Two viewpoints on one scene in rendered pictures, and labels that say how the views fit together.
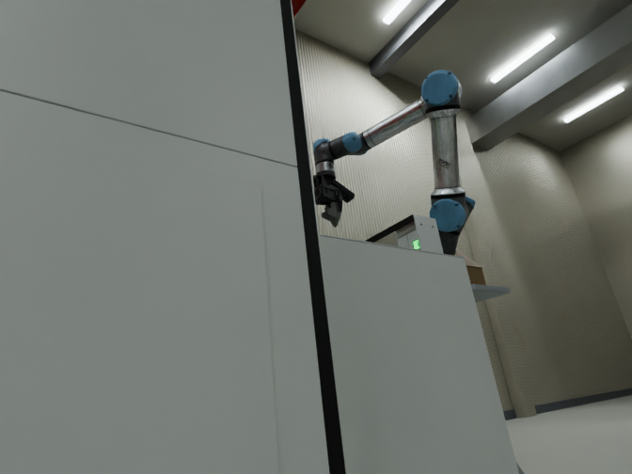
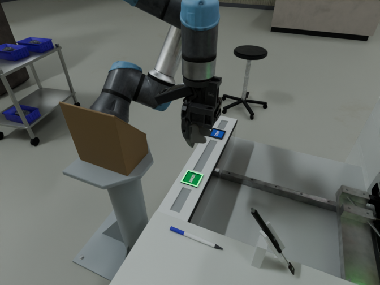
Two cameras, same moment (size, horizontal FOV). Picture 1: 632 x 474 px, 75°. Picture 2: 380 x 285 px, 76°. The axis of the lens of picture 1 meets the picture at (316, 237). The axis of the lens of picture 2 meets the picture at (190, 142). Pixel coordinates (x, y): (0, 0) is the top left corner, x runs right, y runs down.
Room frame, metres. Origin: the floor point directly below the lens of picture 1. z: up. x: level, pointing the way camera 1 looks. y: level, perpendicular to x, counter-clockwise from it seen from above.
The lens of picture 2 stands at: (1.69, 0.38, 1.53)
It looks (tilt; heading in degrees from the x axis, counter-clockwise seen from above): 38 degrees down; 239
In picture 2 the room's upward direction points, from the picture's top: straight up
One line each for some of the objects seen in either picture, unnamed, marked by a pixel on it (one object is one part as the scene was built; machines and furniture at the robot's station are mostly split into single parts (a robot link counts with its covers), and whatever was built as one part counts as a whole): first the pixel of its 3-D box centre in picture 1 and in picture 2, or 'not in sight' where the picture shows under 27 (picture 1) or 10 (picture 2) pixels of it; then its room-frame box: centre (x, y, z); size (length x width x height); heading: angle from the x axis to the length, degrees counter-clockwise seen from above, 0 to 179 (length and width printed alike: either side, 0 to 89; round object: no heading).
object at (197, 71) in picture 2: (325, 171); (199, 66); (1.40, -0.07, 1.33); 0.08 x 0.08 x 0.05
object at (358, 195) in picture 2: not in sight; (353, 194); (0.96, 0.20, 0.89); 0.08 x 0.03 x 0.03; 127
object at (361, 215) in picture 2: not in sight; (356, 213); (1.02, 0.25, 0.89); 0.08 x 0.03 x 0.03; 127
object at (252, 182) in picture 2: not in sight; (287, 193); (1.09, 0.06, 0.84); 0.50 x 0.02 x 0.03; 127
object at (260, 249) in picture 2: not in sight; (269, 249); (1.41, 0.24, 1.03); 0.06 x 0.04 x 0.13; 127
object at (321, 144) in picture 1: (323, 153); (199, 28); (1.40, -0.07, 1.41); 0.09 x 0.08 x 0.11; 60
